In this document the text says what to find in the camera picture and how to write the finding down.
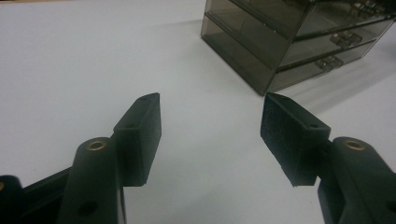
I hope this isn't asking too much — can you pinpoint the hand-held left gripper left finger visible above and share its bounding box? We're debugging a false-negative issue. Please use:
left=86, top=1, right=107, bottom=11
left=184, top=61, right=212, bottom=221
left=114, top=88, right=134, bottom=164
left=112, top=92, right=163, bottom=188

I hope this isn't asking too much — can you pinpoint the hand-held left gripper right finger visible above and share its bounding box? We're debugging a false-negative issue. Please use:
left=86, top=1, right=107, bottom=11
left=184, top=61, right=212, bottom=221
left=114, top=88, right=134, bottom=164
left=261, top=91, right=332, bottom=188

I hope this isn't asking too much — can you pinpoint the smoky transparent drawer cabinet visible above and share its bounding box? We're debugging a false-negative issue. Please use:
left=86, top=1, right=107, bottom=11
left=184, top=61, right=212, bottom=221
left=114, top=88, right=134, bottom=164
left=200, top=0, right=396, bottom=96

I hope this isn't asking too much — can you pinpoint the white table cover sheet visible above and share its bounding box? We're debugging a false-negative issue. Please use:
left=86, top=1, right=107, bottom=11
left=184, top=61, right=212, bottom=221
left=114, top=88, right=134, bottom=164
left=0, top=0, right=396, bottom=224

